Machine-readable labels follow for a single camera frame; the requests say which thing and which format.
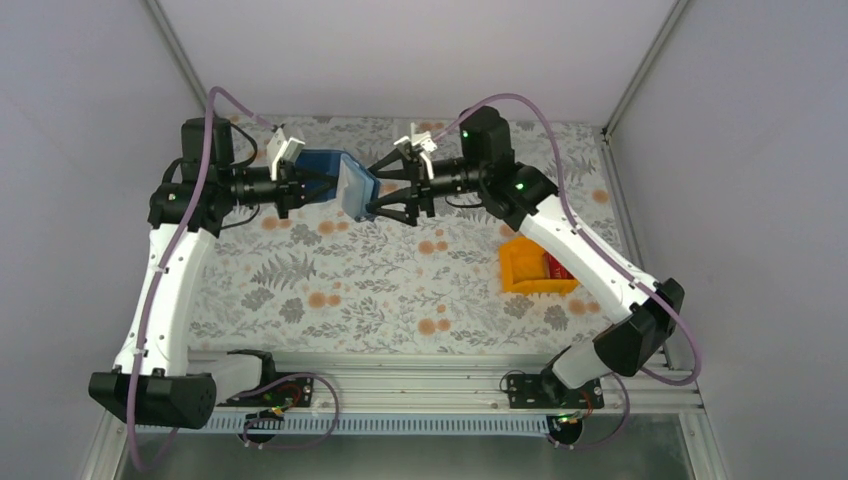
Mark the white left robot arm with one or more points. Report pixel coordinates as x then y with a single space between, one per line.
151 382

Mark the blue leather card holder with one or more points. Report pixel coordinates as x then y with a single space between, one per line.
356 187

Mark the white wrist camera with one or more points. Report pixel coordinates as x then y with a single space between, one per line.
417 136
286 143

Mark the aluminium rail base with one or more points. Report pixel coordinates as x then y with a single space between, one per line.
397 394

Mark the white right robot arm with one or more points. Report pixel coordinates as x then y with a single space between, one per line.
642 309

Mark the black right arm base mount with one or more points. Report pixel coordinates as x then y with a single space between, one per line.
544 391

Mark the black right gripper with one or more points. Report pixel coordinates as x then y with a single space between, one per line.
419 190

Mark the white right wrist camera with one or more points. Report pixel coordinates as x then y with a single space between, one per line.
417 136

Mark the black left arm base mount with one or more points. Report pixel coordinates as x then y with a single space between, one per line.
275 394

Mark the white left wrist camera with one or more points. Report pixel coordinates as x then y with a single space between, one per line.
286 143

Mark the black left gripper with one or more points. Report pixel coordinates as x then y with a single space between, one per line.
291 189

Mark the red item in bin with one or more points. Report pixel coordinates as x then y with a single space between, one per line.
554 269

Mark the floral table cloth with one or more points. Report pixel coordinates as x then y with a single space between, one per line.
317 281

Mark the yellow plastic bin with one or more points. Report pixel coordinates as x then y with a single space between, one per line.
522 270

